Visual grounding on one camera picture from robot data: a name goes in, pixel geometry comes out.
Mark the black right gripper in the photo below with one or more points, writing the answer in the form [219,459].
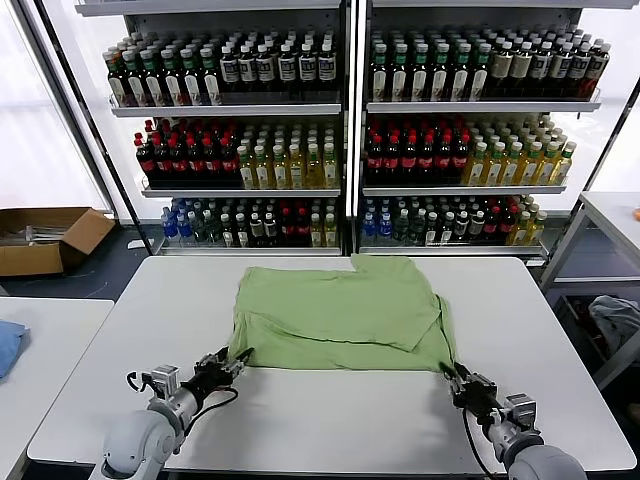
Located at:
[477,397]

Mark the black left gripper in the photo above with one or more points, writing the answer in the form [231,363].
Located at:
[210,380]

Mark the green polo shirt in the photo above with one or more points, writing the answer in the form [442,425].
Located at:
[325,320]

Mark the small dark drink bottle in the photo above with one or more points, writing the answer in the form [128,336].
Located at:
[476,227]
[461,227]
[270,230]
[431,232]
[242,232]
[446,231]
[256,230]
[227,232]

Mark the green tinted water bottle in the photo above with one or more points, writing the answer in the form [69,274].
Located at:
[213,229]
[401,230]

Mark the blue drink bottle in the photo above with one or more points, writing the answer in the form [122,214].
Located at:
[369,227]
[385,227]
[169,227]
[184,227]

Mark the red cap cola bottle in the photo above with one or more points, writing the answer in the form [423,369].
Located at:
[409,160]
[506,225]
[443,160]
[212,162]
[161,162]
[144,162]
[195,162]
[460,160]
[229,162]
[392,160]
[426,160]
[374,160]
[301,227]
[178,162]
[492,225]
[286,227]

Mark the white paper scrap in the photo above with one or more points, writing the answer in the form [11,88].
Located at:
[135,244]

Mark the yellow tea bottle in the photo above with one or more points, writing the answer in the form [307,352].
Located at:
[296,170]
[495,167]
[262,170]
[315,232]
[329,170]
[530,167]
[512,167]
[564,167]
[478,167]
[330,232]
[547,167]
[279,170]
[245,170]
[313,170]
[521,230]
[536,230]

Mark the grey cloth bundle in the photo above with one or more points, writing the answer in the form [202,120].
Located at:
[617,320]

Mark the blue folded cloth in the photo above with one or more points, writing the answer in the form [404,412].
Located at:
[10,345]

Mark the brown cardboard box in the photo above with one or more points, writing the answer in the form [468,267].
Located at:
[30,260]

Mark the clear plastic packaging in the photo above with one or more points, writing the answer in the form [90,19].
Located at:
[35,235]

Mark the white metal shelf rack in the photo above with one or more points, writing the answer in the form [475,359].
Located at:
[480,106]
[225,110]

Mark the green cap dark tea bottle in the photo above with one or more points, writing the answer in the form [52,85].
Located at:
[117,82]
[135,82]
[481,75]
[379,75]
[191,80]
[399,75]
[211,80]
[153,82]
[171,80]
[440,75]
[419,75]
[461,75]

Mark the white cap navy label bottle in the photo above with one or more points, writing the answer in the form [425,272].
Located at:
[561,67]
[247,70]
[326,67]
[307,67]
[580,67]
[598,67]
[228,70]
[541,67]
[265,67]
[287,67]

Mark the beige label dark bottle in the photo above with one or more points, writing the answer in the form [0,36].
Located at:
[521,70]
[502,70]

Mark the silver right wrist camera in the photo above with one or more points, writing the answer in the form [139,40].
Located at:
[522,407]

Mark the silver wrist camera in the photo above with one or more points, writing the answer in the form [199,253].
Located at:
[522,407]
[162,380]

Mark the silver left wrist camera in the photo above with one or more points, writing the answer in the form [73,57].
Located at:
[162,380]

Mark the black slanted frame post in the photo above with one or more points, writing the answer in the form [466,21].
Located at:
[131,220]
[605,150]

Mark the grey metal frame table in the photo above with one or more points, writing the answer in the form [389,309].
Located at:
[612,210]

